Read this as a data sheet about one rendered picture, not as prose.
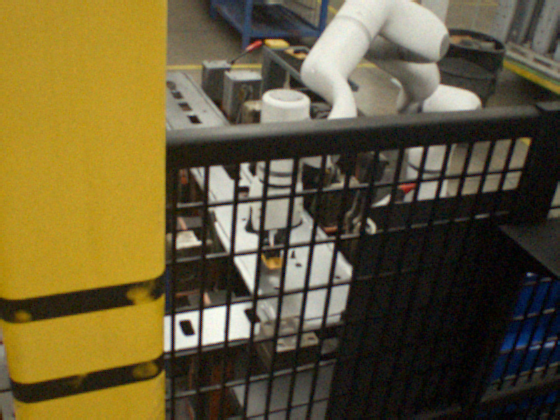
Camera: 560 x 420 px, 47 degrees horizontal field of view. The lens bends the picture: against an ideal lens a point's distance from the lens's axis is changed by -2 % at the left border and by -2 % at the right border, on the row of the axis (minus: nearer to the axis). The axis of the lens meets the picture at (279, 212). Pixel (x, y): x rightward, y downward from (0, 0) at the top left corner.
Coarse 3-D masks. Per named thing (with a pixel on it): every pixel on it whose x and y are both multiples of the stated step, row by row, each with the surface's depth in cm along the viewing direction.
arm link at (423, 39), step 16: (352, 0) 127; (368, 0) 126; (384, 0) 127; (400, 0) 133; (336, 16) 126; (352, 16) 124; (368, 16) 125; (384, 16) 128; (400, 16) 133; (416, 16) 135; (432, 16) 137; (384, 32) 134; (400, 32) 134; (416, 32) 135; (432, 32) 136; (400, 48) 141; (416, 48) 136; (432, 48) 137
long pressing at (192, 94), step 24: (168, 96) 206; (192, 96) 208; (168, 120) 189; (216, 120) 193; (192, 168) 165; (216, 168) 166; (216, 192) 155; (240, 216) 146; (240, 240) 138; (240, 264) 131; (264, 264) 131; (288, 264) 132; (312, 264) 132; (264, 288) 124; (288, 288) 125; (336, 288) 126; (288, 312) 118; (312, 312) 119; (336, 312) 120
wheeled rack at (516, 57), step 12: (480, 0) 581; (516, 48) 590; (528, 48) 590; (504, 60) 559; (516, 60) 558; (528, 60) 550; (540, 60) 567; (552, 60) 558; (516, 72) 548; (528, 72) 535; (540, 72) 534; (552, 72) 528; (540, 84) 526; (552, 84) 514
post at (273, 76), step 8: (264, 48) 215; (264, 56) 215; (264, 64) 216; (272, 64) 213; (264, 72) 217; (272, 72) 214; (280, 72) 216; (264, 80) 218; (272, 80) 216; (280, 80) 217; (264, 88) 220; (272, 88) 218; (280, 88) 219
